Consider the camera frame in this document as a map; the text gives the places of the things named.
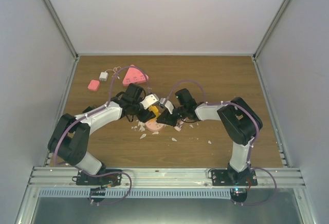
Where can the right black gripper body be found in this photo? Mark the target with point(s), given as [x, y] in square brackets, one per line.
[183, 111]

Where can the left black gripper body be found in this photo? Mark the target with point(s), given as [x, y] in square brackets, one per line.
[144, 118]

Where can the yellow cube socket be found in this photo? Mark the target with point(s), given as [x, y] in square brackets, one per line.
[155, 110]

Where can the round pink socket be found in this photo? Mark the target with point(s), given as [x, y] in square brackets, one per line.
[154, 126]

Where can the pink triangular power strip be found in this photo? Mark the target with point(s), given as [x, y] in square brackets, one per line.
[133, 75]

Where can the black power adapter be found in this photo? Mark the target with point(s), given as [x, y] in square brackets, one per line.
[89, 108]

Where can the white USB charger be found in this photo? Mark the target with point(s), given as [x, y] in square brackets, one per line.
[103, 76]

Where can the pink rectangular plug adapter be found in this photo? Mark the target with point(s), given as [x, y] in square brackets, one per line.
[94, 85]

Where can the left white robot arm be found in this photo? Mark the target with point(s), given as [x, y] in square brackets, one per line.
[69, 140]

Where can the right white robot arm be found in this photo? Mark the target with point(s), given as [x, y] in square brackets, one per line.
[239, 120]

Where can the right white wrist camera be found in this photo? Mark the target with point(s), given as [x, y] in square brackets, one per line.
[166, 104]

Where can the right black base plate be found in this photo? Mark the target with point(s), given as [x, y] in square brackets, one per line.
[226, 177]

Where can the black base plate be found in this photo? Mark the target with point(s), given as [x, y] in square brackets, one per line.
[112, 180]
[226, 177]

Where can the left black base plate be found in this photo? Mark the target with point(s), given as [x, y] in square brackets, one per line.
[112, 180]

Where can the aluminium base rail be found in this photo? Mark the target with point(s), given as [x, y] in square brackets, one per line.
[158, 178]

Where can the slotted cable duct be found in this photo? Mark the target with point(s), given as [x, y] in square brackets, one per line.
[137, 193]

